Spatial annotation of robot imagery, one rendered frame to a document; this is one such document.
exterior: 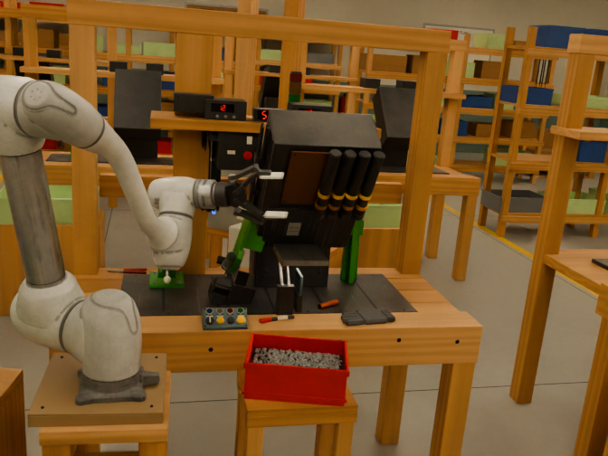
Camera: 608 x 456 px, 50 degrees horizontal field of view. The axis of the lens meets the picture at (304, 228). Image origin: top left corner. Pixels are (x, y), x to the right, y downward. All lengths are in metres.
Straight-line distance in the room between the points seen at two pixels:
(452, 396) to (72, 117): 1.71
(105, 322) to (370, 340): 0.98
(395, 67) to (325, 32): 7.24
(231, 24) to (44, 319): 1.33
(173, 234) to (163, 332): 0.42
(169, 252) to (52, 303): 0.35
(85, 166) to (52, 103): 1.15
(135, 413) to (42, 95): 0.83
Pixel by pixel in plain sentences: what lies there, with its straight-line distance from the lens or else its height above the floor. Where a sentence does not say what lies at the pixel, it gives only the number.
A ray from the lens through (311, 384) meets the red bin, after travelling 2.01.
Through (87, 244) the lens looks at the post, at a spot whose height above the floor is 1.01.
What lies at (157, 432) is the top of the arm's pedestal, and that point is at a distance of 1.82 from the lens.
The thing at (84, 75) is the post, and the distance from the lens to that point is 2.64.
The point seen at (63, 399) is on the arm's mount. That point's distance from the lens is 1.90.
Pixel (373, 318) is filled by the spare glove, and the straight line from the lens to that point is 2.36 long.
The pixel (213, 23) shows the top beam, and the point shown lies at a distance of 2.63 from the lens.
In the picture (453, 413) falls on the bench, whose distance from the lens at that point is 2.64.
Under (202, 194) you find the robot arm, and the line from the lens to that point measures 1.98.
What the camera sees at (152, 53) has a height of 1.60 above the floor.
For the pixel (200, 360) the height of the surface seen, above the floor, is 0.79.
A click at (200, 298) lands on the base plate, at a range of 2.49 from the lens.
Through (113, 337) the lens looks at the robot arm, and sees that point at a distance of 1.79.
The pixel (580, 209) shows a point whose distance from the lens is 7.93.
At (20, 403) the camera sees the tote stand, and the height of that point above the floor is 0.69.
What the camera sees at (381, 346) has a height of 0.83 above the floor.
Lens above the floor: 1.83
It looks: 15 degrees down
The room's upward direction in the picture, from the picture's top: 4 degrees clockwise
